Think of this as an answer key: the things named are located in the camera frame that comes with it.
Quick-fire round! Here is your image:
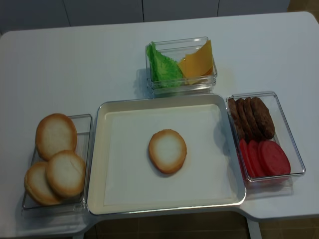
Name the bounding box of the front brown meat patty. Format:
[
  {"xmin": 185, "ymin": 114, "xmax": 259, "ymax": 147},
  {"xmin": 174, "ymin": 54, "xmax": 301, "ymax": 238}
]
[{"xmin": 250, "ymin": 97, "xmax": 275, "ymax": 139}]

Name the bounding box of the clear patty tomato container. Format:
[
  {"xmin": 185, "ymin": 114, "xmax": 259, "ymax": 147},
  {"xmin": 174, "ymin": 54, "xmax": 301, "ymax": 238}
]
[{"xmin": 226, "ymin": 92, "xmax": 306, "ymax": 185}]

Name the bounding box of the green lettuce leaf behind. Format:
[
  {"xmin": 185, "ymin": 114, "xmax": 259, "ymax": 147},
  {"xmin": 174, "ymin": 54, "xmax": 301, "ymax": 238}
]
[{"xmin": 146, "ymin": 42, "xmax": 158, "ymax": 78}]

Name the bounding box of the brown meat patty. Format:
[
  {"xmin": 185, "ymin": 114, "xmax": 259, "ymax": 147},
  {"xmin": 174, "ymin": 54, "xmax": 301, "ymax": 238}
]
[
  {"xmin": 236, "ymin": 98, "xmax": 254, "ymax": 143},
  {"xmin": 250, "ymin": 97, "xmax": 275, "ymax": 139},
  {"xmin": 228, "ymin": 98, "xmax": 246, "ymax": 140},
  {"xmin": 243, "ymin": 97, "xmax": 263, "ymax": 141}
]

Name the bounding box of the green lettuce leaf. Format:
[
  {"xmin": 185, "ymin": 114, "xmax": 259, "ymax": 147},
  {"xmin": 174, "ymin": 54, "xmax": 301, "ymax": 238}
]
[
  {"xmin": 146, "ymin": 42, "xmax": 158, "ymax": 78},
  {"xmin": 152, "ymin": 51, "xmax": 183, "ymax": 89}
]

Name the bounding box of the cream metal baking tray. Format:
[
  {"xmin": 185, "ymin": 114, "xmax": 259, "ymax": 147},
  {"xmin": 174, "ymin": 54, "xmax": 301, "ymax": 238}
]
[{"xmin": 87, "ymin": 94, "xmax": 246, "ymax": 215}]

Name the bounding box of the upper bun half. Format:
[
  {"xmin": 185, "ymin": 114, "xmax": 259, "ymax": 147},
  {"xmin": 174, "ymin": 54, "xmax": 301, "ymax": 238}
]
[{"xmin": 35, "ymin": 113, "xmax": 77, "ymax": 161}]

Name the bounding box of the orange cheese slice top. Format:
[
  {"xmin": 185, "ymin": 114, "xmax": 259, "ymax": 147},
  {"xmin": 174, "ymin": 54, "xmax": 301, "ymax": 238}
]
[{"xmin": 184, "ymin": 40, "xmax": 214, "ymax": 77}]

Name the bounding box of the front bun half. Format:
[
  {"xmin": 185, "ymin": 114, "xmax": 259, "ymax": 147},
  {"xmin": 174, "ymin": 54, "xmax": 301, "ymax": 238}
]
[{"xmin": 46, "ymin": 150, "xmax": 86, "ymax": 198}]

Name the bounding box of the lower left bun half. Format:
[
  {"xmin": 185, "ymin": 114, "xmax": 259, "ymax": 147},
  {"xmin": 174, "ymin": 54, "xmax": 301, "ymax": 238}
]
[{"xmin": 24, "ymin": 161, "xmax": 62, "ymax": 206}]

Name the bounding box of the back red tomato slice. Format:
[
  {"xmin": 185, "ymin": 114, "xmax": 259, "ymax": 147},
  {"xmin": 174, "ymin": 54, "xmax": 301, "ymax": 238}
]
[{"xmin": 240, "ymin": 139, "xmax": 255, "ymax": 178}]

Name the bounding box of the red tomato slice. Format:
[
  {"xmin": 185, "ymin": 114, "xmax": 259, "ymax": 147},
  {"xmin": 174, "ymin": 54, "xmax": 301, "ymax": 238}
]
[
  {"xmin": 240, "ymin": 139, "xmax": 255, "ymax": 178},
  {"xmin": 248, "ymin": 140, "xmax": 266, "ymax": 177},
  {"xmin": 258, "ymin": 140, "xmax": 291, "ymax": 176}
]

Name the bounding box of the clear bun container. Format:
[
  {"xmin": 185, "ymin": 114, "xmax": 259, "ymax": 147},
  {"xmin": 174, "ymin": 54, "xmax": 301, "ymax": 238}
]
[{"xmin": 22, "ymin": 114, "xmax": 94, "ymax": 215}]

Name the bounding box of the back brown meat patty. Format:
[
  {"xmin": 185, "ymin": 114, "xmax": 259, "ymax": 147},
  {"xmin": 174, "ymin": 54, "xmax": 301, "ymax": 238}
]
[{"xmin": 228, "ymin": 98, "xmax": 246, "ymax": 140}]

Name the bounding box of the yellow cheese slice under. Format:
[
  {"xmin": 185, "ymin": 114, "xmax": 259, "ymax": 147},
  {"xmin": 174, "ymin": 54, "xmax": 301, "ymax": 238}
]
[{"xmin": 178, "ymin": 58, "xmax": 214, "ymax": 85}]

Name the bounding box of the bun half on tray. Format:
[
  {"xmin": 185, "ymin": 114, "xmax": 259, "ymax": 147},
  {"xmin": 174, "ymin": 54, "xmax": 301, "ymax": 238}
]
[{"xmin": 148, "ymin": 129, "xmax": 187, "ymax": 174}]

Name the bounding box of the white parchment paper sheet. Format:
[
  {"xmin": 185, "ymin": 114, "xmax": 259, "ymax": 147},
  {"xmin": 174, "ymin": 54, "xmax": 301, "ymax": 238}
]
[{"xmin": 105, "ymin": 105, "xmax": 233, "ymax": 205}]

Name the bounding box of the front red tomato slice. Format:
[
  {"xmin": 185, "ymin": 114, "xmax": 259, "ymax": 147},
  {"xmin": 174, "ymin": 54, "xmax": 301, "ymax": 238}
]
[{"xmin": 258, "ymin": 140, "xmax": 291, "ymax": 176}]

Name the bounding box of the clear lettuce cheese container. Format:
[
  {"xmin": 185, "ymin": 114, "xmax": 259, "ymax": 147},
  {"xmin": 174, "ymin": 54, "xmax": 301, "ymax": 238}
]
[{"xmin": 145, "ymin": 37, "xmax": 218, "ymax": 97}]

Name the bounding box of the middle red tomato slice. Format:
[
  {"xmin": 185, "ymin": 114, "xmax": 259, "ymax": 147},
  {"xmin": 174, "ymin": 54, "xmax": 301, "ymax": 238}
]
[{"xmin": 248, "ymin": 140, "xmax": 266, "ymax": 177}]

